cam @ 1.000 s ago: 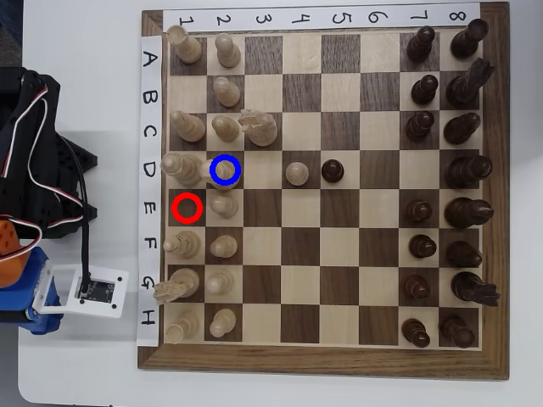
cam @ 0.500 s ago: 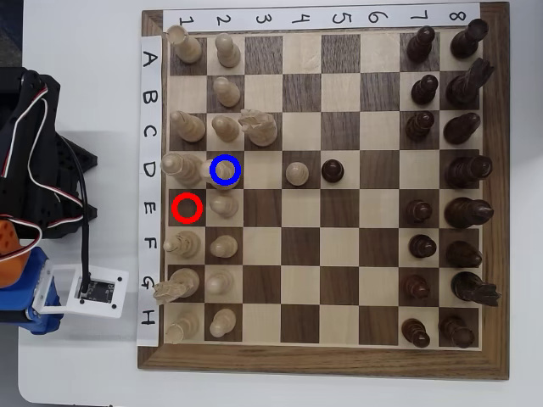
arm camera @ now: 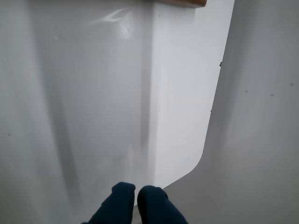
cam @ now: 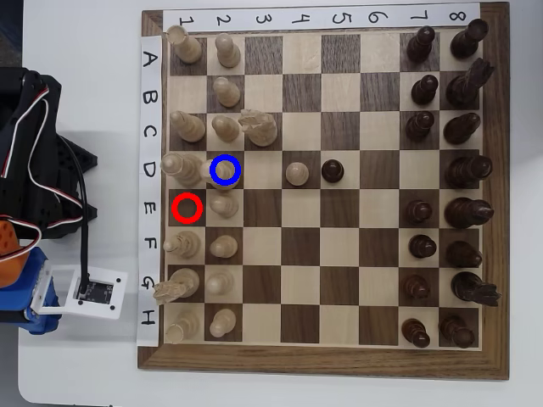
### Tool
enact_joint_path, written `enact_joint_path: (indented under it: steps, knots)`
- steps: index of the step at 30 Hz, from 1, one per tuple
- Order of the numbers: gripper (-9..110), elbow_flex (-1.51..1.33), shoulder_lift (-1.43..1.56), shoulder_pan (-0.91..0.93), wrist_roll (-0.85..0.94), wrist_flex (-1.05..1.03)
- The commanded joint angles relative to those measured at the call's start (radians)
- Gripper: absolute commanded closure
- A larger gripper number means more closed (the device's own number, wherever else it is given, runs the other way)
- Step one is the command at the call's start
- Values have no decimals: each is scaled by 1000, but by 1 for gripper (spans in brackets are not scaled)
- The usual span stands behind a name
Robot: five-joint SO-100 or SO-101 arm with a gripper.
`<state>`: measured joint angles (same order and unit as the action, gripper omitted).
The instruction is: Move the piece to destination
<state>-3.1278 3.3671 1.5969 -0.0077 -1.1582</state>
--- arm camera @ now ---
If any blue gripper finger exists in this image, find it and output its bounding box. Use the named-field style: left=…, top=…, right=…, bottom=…
left=137, top=185, right=190, bottom=224
left=81, top=182, right=136, bottom=224

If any wooden chessboard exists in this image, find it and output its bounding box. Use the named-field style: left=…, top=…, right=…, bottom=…
left=149, top=0, right=208, bottom=9

